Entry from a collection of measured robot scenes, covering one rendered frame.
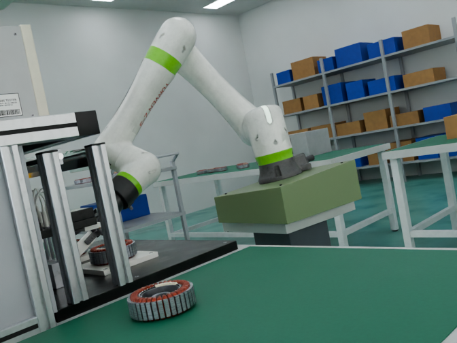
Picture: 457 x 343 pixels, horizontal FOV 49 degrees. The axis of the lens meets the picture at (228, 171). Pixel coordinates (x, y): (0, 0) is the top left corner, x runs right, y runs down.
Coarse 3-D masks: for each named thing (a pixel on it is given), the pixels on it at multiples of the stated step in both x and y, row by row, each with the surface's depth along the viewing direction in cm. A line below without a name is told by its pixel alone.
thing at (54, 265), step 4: (48, 264) 108; (52, 264) 107; (56, 264) 108; (48, 268) 108; (52, 268) 107; (56, 268) 108; (52, 272) 107; (56, 272) 108; (60, 272) 108; (52, 276) 108; (56, 276) 108; (60, 276) 108; (52, 280) 108; (56, 280) 108; (60, 280) 108; (52, 284) 108; (56, 284) 108; (60, 284) 108; (56, 288) 107
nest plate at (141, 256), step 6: (138, 252) 125; (144, 252) 123; (150, 252) 122; (156, 252) 121; (132, 258) 119; (138, 258) 118; (144, 258) 119; (150, 258) 120; (84, 264) 123; (90, 264) 122; (108, 264) 117; (132, 264) 116; (84, 270) 117; (90, 270) 115; (96, 270) 114; (102, 270) 112; (108, 270) 112
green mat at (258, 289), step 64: (256, 256) 111; (320, 256) 101; (384, 256) 92; (448, 256) 85; (128, 320) 84; (192, 320) 78; (256, 320) 72; (320, 320) 68; (384, 320) 64; (448, 320) 60
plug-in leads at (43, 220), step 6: (42, 192) 110; (36, 198) 108; (36, 204) 111; (42, 204) 109; (36, 210) 111; (42, 210) 109; (42, 216) 109; (48, 216) 113; (42, 222) 111; (48, 222) 113; (42, 228) 111; (48, 228) 109
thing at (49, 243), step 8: (80, 208) 117; (88, 208) 115; (72, 216) 112; (80, 216) 113; (88, 216) 115; (80, 224) 113; (88, 224) 114; (96, 224) 116; (48, 232) 108; (48, 240) 111; (48, 248) 113; (48, 256) 113; (56, 256) 109
